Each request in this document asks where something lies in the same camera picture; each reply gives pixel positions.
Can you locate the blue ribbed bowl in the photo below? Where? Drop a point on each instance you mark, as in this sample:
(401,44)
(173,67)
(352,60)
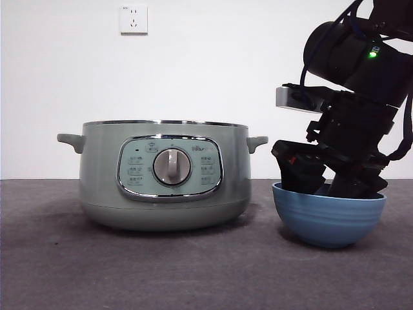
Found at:
(329,219)

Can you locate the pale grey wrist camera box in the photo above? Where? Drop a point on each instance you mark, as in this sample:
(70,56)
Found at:
(287,98)

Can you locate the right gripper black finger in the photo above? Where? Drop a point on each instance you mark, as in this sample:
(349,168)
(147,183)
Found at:
(355,184)
(300,174)

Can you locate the white wall socket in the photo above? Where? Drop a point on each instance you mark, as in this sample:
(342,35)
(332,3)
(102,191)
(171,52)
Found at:
(134,19)

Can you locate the pale green electric steamer pot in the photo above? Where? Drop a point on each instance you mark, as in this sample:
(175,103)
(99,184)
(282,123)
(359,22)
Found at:
(103,168)

